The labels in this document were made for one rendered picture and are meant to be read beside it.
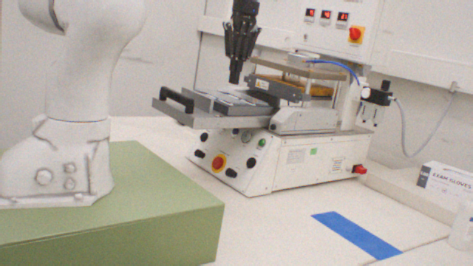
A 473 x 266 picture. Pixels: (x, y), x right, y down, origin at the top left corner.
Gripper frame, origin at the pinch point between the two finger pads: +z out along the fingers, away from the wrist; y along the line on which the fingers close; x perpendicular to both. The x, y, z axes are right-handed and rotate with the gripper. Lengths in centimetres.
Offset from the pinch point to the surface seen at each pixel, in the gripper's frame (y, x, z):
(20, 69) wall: 25, -153, 30
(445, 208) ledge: -48, 48, 28
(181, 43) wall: -70, -150, 6
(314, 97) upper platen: -25.5, 9.3, 4.7
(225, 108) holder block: 8.1, 8.5, 8.9
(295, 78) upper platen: -24.6, 0.4, 0.7
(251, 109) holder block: -0.2, 9.7, 8.8
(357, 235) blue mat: -13, 43, 33
